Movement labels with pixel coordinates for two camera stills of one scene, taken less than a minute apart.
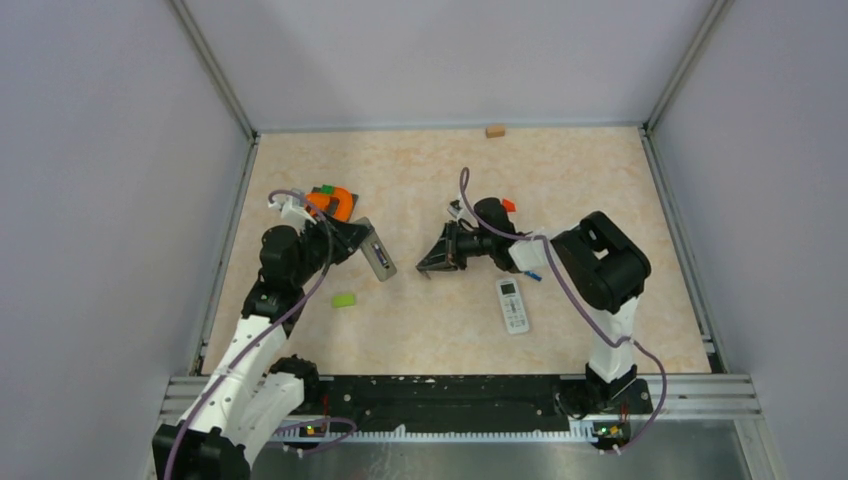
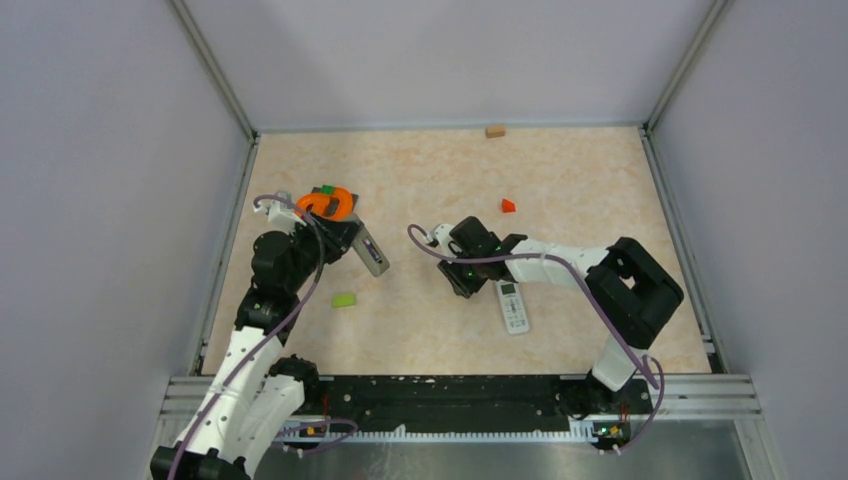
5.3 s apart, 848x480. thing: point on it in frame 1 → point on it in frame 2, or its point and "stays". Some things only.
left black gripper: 348,236 stays
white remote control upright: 512,306 stays
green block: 343,301 stays
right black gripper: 446,255 → 461,286
